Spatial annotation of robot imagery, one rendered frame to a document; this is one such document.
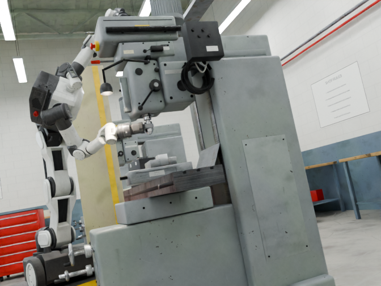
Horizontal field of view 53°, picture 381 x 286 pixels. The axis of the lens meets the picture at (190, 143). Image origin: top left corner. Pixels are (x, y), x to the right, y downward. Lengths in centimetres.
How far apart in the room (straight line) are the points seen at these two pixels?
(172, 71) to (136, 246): 102
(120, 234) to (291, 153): 111
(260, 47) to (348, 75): 433
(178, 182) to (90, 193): 239
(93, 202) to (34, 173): 742
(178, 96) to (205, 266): 97
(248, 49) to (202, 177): 120
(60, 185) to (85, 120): 148
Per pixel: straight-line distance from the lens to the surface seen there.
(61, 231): 273
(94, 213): 390
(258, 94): 235
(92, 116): 403
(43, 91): 246
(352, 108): 683
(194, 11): 628
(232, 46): 253
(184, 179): 159
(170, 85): 226
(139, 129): 223
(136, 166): 260
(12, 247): 671
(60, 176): 267
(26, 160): 1130
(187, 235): 212
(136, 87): 223
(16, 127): 1149
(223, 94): 224
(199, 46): 213
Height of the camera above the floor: 81
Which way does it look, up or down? 7 degrees up
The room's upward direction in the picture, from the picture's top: 11 degrees counter-clockwise
